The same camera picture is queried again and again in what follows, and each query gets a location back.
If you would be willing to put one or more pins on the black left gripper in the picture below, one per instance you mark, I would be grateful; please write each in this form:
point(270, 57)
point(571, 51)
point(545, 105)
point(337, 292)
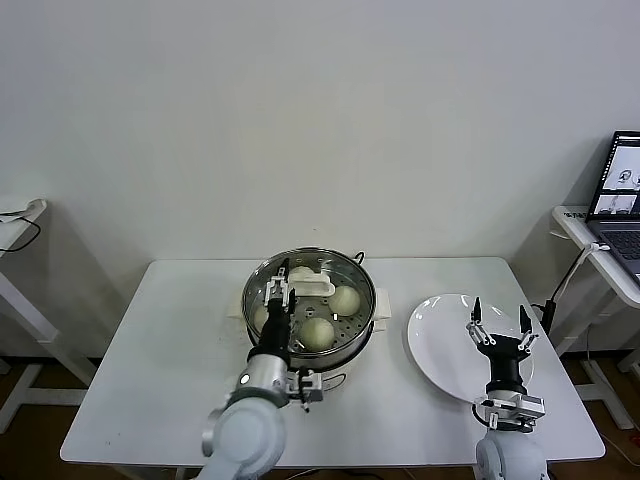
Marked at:
point(276, 327)

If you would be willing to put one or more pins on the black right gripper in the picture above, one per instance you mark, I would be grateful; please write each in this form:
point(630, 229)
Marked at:
point(506, 357)

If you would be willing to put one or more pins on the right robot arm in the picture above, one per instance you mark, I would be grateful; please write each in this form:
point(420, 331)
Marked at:
point(510, 455)

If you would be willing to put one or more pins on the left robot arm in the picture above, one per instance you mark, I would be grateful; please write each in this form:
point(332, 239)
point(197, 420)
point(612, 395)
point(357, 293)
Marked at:
point(245, 440)

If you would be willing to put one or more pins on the stainless steel steamer basket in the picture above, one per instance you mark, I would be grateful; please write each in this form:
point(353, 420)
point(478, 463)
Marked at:
point(362, 325)

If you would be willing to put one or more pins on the black power adapter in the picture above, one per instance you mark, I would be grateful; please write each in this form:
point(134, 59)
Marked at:
point(548, 312)

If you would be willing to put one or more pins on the white round plate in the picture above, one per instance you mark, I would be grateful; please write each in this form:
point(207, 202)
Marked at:
point(440, 340)

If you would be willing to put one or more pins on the white electric cooker pot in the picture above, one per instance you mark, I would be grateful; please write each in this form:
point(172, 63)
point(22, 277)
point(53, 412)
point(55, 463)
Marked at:
point(382, 302)

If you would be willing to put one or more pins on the white side table with laptop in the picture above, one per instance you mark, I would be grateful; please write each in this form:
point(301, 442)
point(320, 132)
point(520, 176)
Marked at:
point(607, 265)

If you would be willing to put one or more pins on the open grey laptop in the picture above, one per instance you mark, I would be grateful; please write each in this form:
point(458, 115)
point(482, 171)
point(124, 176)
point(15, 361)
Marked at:
point(617, 200)

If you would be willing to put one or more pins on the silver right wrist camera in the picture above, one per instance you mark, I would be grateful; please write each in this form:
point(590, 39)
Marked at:
point(517, 405)

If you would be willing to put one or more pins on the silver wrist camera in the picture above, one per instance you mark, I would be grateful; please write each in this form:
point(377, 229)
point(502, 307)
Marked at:
point(517, 405)
point(310, 387)

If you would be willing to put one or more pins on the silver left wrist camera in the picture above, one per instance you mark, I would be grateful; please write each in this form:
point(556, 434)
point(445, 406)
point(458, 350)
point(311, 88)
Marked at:
point(310, 387)

